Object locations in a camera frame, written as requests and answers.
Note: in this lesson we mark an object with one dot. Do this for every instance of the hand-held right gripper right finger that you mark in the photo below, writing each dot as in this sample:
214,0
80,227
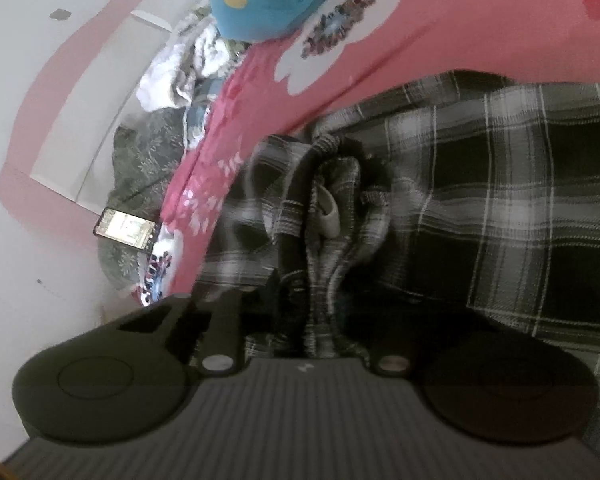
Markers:
390,355

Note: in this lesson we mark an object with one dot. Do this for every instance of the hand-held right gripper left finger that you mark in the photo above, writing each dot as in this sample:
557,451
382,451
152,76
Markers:
270,292

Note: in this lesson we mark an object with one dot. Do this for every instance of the black white plaid shirt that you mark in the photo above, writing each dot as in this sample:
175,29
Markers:
480,210

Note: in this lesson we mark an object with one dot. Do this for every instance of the smartphone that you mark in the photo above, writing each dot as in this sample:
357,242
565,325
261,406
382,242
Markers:
127,230

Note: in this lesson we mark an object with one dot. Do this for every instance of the grey green floral pillow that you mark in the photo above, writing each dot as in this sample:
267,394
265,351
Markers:
140,160

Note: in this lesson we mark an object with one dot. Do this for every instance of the blue checked cloth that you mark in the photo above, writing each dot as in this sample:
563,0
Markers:
200,115

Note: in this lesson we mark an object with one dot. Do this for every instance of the white fluffy blanket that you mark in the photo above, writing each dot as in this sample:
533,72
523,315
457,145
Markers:
180,70

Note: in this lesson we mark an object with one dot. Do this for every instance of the pink white headboard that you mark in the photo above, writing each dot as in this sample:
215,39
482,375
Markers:
70,110

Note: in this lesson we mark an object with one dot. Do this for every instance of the pink floral bedsheet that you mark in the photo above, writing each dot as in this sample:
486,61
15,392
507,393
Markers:
430,25

